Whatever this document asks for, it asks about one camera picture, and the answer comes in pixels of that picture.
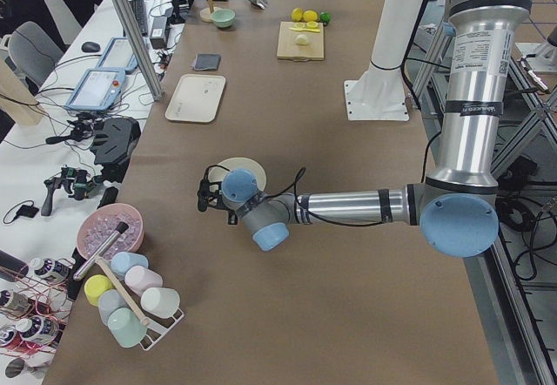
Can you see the blue teach pendant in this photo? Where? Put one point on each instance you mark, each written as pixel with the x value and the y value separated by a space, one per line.
pixel 97 90
pixel 118 54

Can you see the black keyboard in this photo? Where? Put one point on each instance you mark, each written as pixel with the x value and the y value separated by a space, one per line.
pixel 140 14

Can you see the wooden cutting board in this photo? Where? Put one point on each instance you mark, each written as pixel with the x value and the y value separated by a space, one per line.
pixel 288 50

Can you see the mint green cup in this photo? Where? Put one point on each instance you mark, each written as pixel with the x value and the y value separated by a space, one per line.
pixel 126 327

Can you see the grey cup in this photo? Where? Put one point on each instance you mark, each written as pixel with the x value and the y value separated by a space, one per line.
pixel 108 303

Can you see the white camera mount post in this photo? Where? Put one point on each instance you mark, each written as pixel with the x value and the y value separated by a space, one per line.
pixel 379 93

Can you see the white steamed bun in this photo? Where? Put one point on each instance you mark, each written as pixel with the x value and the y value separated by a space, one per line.
pixel 302 40

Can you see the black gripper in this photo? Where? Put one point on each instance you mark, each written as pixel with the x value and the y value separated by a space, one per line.
pixel 229 215

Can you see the black foot pedal device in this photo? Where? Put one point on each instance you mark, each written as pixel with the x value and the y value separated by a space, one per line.
pixel 114 140

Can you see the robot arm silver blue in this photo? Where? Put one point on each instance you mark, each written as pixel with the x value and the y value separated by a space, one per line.
pixel 454 205

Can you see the whole yellow lemon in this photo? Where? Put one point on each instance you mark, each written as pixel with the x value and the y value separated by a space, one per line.
pixel 297 14
pixel 310 16

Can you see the yellow cup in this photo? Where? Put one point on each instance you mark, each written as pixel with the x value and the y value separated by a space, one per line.
pixel 95 287

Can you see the grey folded cloth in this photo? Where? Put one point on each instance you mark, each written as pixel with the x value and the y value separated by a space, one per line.
pixel 206 62

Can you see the white cup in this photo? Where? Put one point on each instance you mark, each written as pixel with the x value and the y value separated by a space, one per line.
pixel 160 301

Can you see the white wire cup rack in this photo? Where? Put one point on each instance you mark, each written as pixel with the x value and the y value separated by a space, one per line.
pixel 158 329

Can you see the cream rectangular tray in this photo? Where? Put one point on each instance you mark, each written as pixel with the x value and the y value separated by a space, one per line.
pixel 196 98

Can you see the wooden rack handle rod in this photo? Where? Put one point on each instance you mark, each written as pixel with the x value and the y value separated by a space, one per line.
pixel 103 264

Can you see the blue teach pendant far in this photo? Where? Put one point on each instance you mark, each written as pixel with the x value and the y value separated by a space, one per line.
pixel 118 54

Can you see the pink bowl of ice cubes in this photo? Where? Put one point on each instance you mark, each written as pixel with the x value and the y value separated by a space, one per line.
pixel 99 225

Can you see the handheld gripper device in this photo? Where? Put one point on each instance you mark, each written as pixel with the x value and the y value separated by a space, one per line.
pixel 74 181
pixel 82 128

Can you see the aluminium frame post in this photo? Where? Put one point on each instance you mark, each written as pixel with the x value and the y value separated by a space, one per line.
pixel 130 26

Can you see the mint green bowl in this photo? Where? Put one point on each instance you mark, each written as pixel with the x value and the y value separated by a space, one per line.
pixel 223 18

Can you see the metal scoop with black tip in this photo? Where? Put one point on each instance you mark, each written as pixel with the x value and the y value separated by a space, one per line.
pixel 121 228

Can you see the green lime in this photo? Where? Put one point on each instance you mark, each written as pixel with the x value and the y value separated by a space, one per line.
pixel 325 17

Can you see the blue teach pendant near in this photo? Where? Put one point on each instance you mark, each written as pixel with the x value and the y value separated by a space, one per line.
pixel 97 90

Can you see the grey office chair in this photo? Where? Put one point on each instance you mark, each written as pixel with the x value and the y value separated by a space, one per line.
pixel 33 52

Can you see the yellow plastic knife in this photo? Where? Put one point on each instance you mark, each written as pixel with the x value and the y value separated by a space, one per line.
pixel 305 29

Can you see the blue cup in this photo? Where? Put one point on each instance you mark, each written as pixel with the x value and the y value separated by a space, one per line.
pixel 122 262

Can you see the black computer mouse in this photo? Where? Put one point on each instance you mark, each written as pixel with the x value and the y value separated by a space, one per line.
pixel 90 47

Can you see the cream round plate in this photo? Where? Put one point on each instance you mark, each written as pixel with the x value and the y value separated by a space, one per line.
pixel 226 165

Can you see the pink cup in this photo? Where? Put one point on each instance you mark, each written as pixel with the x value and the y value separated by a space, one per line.
pixel 138 279

